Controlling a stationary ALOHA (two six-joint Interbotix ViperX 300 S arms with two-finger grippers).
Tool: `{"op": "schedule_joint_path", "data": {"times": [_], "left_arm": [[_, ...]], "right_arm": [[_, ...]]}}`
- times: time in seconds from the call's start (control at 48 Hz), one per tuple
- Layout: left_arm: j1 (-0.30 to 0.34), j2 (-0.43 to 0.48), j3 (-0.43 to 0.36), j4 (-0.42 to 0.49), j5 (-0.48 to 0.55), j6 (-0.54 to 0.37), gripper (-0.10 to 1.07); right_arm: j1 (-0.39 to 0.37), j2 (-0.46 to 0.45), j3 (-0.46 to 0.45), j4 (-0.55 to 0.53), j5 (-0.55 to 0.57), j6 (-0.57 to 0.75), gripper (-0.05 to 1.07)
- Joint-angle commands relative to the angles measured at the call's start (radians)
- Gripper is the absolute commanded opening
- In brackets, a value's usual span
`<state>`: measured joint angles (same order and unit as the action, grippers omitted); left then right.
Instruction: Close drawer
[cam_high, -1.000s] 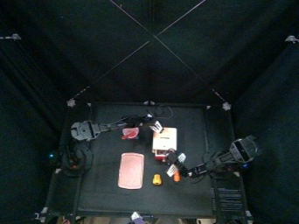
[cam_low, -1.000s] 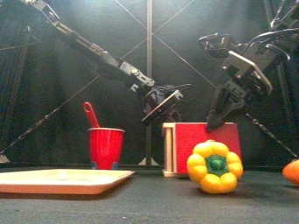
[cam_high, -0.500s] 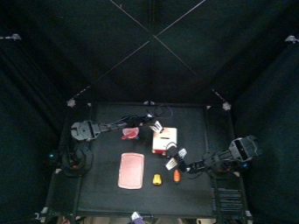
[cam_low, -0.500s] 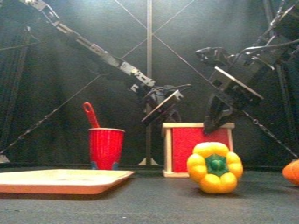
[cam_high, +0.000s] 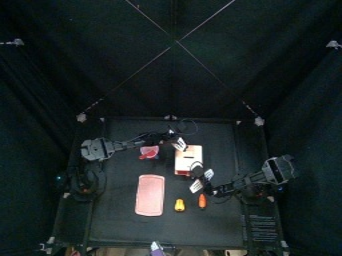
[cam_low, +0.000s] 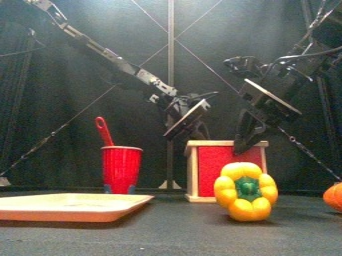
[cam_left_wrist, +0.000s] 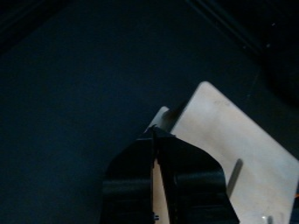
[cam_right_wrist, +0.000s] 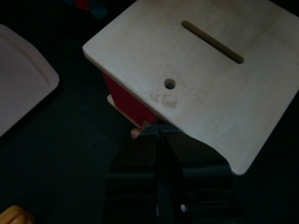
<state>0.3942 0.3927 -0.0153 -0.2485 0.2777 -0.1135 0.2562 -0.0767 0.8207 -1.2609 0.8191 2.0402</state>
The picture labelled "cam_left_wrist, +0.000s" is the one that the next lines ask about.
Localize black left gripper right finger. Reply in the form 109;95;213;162
152;125;240;224

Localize white toy drawer cabinet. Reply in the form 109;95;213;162
144;80;299;224

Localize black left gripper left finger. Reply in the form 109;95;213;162
97;124;157;224

